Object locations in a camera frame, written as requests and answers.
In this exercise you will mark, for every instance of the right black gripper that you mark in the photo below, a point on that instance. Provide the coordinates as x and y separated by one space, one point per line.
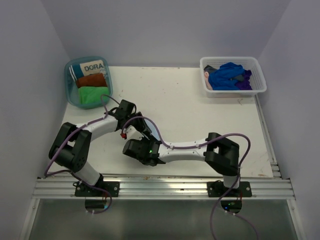
144 139

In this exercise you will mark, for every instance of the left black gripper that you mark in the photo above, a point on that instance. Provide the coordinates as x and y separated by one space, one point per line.
143 125

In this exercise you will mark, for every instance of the green microfiber towel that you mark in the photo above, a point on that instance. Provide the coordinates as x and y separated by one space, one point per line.
91 94

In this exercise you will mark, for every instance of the light blue towel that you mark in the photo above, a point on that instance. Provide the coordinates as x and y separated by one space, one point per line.
153 128

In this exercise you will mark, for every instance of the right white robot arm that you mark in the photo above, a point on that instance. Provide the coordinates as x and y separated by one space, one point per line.
221 154

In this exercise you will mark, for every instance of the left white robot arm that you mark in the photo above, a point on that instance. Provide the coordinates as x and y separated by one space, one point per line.
71 146

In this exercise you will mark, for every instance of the brown rolled towel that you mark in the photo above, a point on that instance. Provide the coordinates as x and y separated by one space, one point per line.
93 80

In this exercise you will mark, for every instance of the pink towel in basket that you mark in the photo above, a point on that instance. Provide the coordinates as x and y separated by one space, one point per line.
206 79

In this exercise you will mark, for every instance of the blue plastic tub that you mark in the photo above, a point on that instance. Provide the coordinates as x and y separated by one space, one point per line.
71 89

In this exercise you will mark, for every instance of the dark grey towel in basket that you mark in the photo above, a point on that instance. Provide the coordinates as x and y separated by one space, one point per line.
209 69

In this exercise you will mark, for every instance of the Dora printed rolled towel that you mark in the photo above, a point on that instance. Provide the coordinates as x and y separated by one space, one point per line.
84 69

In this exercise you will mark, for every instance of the dark blue towel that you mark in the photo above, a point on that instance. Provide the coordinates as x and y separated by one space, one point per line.
224 78

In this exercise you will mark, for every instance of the purple towel in basket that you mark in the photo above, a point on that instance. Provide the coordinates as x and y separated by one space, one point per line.
245 84

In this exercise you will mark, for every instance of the white plastic basket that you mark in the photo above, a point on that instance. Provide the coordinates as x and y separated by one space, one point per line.
257 80

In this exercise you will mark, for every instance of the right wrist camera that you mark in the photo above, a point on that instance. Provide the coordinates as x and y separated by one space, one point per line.
131 133

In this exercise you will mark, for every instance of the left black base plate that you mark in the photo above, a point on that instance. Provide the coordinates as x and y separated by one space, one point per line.
102 189

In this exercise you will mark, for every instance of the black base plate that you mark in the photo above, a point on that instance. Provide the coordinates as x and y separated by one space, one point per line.
216 189
102 189

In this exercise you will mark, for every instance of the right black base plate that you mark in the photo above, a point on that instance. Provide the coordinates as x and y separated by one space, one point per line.
216 189

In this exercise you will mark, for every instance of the aluminium mounting rail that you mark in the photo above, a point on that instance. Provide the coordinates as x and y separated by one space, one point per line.
157 187

